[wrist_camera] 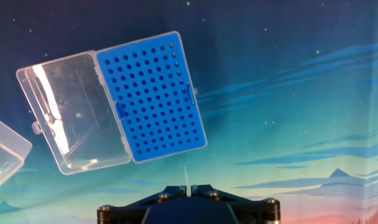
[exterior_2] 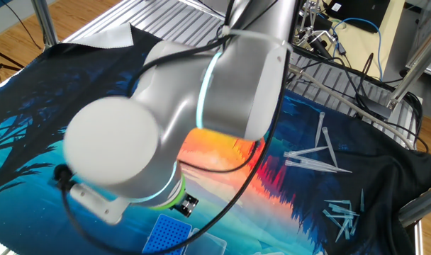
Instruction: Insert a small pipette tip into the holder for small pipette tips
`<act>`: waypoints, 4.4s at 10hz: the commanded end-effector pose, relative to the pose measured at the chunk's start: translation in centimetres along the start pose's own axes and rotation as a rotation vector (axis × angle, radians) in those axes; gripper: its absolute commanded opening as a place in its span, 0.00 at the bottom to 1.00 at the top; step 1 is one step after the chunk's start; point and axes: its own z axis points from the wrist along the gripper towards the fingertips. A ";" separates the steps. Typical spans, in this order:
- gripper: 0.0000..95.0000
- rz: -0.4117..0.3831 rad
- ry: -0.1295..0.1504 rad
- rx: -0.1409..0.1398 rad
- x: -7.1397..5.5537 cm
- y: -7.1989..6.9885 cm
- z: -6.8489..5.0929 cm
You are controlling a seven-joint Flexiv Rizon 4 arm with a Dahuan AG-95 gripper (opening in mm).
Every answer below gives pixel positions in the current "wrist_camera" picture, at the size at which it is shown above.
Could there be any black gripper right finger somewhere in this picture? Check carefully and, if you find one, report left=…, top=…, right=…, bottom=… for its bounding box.
left=191, top=184, right=282, bottom=224

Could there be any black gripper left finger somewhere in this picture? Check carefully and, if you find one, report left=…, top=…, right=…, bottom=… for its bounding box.
left=97, top=185, right=187, bottom=224

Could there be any small clear pipette tip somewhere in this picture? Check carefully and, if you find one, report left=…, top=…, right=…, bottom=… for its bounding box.
left=183, top=166, right=190, bottom=197

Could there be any blue pipette tip rack box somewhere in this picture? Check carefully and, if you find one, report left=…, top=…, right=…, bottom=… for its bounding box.
left=16, top=30, right=208, bottom=176

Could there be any white pipette tip rack box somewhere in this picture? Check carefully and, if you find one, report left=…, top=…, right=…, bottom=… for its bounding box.
left=0, top=113, right=33, bottom=202

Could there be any printed forest sunset cloth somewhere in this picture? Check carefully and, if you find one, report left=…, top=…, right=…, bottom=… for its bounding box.
left=0, top=0, right=378, bottom=224

